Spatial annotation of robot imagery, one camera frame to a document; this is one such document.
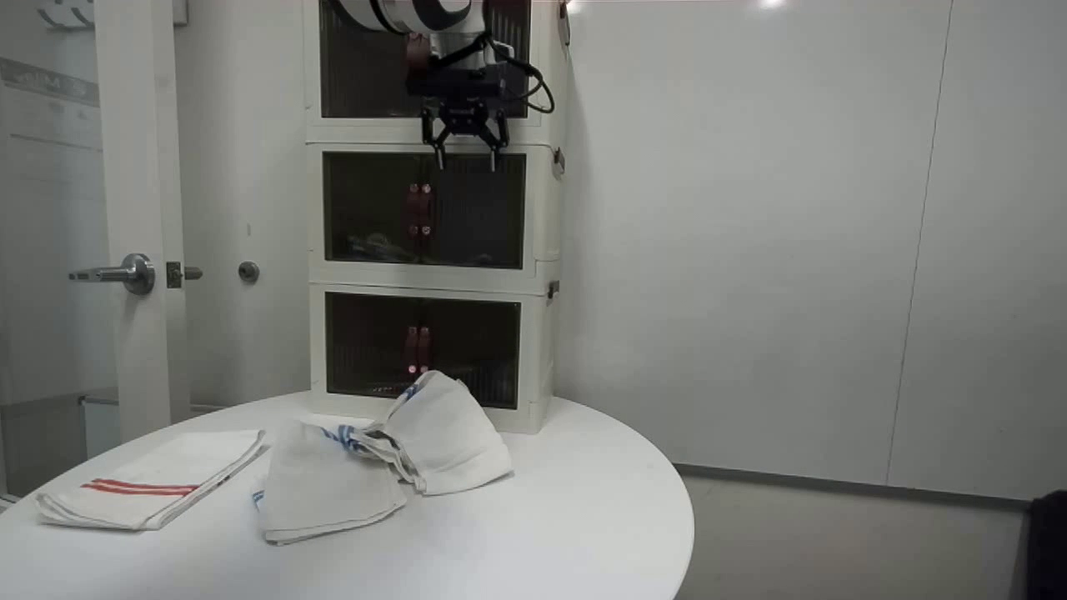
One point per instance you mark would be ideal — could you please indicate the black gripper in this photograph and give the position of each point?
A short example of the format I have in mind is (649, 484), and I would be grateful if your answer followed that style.
(460, 102)

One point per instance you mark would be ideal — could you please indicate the cabinet door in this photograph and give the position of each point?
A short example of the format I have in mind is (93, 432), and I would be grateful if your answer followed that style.
(369, 206)
(473, 210)

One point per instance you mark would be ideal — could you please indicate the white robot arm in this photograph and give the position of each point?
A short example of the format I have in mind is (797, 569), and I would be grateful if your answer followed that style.
(452, 63)

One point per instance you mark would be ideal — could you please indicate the white three-tier cabinet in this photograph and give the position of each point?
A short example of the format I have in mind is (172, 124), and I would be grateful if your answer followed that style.
(373, 328)

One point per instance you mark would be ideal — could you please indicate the round silver door stopper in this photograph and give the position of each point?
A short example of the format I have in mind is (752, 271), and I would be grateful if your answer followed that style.
(247, 271)

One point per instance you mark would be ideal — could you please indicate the blue striped crumpled towel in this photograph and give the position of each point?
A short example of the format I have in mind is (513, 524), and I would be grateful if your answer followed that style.
(433, 434)

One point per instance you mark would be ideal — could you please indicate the white door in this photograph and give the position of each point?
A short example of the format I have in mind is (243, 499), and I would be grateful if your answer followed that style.
(143, 210)

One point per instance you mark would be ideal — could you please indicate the red striped folded towel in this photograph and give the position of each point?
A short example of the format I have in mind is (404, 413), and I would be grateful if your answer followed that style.
(151, 489)

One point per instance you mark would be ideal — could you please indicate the silver door lever handle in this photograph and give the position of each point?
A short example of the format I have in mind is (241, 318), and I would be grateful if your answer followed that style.
(135, 274)

